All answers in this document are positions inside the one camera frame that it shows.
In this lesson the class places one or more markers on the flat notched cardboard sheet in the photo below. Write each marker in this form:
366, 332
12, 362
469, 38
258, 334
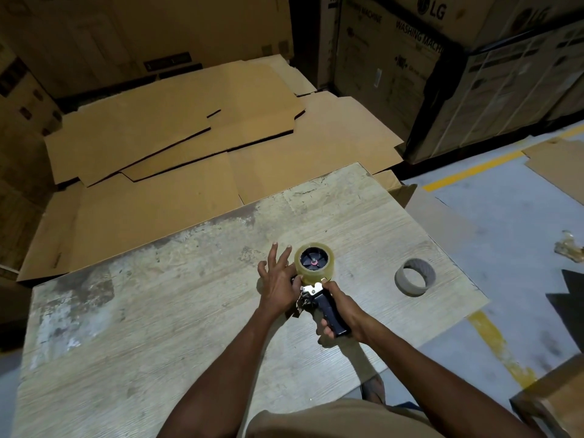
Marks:
159, 118

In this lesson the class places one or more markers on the person's left hand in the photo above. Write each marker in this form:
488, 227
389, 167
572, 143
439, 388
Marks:
276, 291

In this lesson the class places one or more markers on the person's right thumb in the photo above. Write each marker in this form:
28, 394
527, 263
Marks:
332, 289

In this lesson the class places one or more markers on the brown wooden crate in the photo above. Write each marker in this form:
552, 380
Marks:
556, 401

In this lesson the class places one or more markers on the person's left forearm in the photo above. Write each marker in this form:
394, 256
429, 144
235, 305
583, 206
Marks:
228, 374

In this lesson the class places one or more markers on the printed appliance cardboard box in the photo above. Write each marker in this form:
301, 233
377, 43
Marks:
383, 63

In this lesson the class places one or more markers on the person's right hand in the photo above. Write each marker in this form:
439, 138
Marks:
358, 321

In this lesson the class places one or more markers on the person's left thumb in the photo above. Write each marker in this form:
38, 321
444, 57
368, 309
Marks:
297, 281

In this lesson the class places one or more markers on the stacked appliance cardboard box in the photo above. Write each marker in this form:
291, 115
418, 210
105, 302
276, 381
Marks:
465, 13

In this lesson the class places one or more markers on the flat large folded cardboard sheet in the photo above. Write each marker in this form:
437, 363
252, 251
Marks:
137, 218

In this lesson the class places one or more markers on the grey empty tape core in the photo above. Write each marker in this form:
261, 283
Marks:
413, 288

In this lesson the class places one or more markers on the person's beige shirt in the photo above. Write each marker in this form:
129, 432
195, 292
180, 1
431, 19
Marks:
342, 421

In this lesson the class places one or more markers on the printed dark cardboard box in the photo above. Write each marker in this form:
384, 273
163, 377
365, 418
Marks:
23, 100

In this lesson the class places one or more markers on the shadowed brown cardboard box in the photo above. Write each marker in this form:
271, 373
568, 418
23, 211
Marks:
18, 200

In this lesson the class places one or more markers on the large plain cardboard box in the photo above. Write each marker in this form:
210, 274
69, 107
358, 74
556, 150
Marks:
137, 27

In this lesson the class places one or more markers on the cardboard piece on floor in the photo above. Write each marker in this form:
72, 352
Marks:
556, 161

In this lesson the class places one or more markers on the flat small cardboard sheet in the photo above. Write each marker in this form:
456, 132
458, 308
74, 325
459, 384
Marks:
292, 77

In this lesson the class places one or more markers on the flat wide cardboard sheet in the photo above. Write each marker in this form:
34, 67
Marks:
319, 152

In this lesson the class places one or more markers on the small cardboard flap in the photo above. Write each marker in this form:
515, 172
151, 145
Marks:
396, 189

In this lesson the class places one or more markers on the clear packing tape roll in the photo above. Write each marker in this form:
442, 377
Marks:
331, 268

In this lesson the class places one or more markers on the black sheet scrap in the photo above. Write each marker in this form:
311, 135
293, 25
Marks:
568, 305

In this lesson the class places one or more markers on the crumpled clear tape scrap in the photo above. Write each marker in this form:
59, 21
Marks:
570, 248

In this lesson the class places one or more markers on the black handheld tape dispenser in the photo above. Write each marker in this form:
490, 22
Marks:
336, 320

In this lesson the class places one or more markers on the person's left middle finger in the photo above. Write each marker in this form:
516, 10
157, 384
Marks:
285, 257

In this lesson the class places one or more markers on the narrow tall cardboard box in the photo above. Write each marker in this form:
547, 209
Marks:
315, 36

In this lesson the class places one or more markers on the person's right forearm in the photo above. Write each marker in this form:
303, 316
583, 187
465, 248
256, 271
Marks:
433, 383

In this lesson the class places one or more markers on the person's foot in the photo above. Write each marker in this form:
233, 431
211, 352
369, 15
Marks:
374, 390

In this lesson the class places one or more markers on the plastic-wrapped appliance cardboard box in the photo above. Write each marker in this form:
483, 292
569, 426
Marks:
502, 95

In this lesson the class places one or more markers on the person's left little finger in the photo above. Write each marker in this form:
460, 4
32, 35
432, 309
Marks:
263, 270

